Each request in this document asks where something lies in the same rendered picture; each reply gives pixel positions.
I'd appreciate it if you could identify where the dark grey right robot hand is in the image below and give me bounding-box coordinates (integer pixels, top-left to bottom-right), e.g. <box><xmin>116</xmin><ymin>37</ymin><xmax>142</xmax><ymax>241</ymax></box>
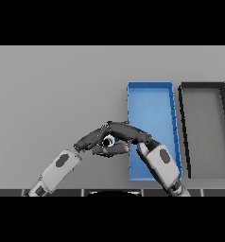
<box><xmin>106</xmin><ymin>120</ymin><xmax>162</xmax><ymax>150</ymax></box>

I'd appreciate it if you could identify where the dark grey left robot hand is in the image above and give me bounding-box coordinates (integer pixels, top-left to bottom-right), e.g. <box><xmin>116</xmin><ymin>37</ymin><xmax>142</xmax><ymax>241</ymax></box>
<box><xmin>73</xmin><ymin>126</ymin><xmax>130</xmax><ymax>158</ymax></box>

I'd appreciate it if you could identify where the blue pipe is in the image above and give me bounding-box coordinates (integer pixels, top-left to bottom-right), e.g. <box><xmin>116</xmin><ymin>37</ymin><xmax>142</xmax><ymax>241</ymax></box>
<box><xmin>102</xmin><ymin>134</ymin><xmax>120</xmax><ymax>147</ymax></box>

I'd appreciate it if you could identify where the blue bin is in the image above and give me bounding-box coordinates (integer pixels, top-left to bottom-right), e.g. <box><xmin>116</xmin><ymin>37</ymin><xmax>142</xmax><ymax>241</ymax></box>
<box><xmin>126</xmin><ymin>80</ymin><xmax>183</xmax><ymax>182</ymax></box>

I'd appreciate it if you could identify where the dark grey bin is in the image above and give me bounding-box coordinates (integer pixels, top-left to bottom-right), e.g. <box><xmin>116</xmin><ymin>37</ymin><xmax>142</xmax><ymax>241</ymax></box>
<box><xmin>177</xmin><ymin>81</ymin><xmax>225</xmax><ymax>180</ymax></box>

